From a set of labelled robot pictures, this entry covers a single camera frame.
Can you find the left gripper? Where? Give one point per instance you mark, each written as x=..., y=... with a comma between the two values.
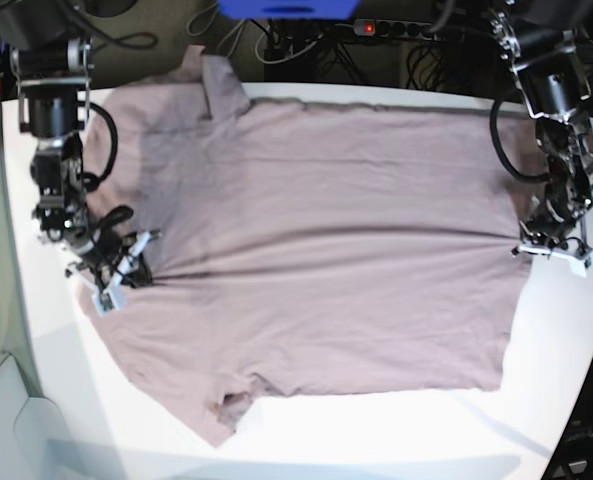
x=552, y=226

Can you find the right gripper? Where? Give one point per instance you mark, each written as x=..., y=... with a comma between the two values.
x=102, y=260

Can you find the mauve t-shirt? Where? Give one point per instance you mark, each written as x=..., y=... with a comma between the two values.
x=306, y=249

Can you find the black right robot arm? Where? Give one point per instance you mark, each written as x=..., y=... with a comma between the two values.
x=46, y=59

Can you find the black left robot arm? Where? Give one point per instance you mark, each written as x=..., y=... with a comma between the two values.
x=538, y=42

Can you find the black power strip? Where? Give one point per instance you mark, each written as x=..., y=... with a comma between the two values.
x=403, y=30

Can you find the blue box overhead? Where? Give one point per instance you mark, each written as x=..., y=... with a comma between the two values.
x=287, y=9

